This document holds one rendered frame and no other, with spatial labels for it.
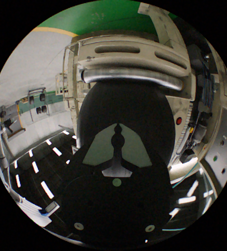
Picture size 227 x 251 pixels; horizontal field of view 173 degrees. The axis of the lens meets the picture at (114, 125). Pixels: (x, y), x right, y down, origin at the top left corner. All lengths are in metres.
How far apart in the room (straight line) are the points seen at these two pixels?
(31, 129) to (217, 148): 12.09
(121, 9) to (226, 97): 1.05
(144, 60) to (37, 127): 11.66
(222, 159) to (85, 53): 0.75
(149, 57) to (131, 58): 0.05
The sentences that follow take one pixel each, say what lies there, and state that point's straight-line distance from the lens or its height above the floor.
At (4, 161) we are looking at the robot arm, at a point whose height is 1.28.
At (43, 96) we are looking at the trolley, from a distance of 5.67.
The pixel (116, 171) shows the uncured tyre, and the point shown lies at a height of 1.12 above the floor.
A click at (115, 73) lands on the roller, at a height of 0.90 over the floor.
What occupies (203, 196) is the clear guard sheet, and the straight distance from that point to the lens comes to 0.69.
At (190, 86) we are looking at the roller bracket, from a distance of 0.30.
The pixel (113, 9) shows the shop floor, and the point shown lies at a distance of 1.07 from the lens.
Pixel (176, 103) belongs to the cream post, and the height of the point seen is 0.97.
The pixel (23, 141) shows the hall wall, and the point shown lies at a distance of 12.00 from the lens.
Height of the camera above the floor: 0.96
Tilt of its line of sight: 24 degrees up
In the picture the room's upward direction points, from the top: 180 degrees counter-clockwise
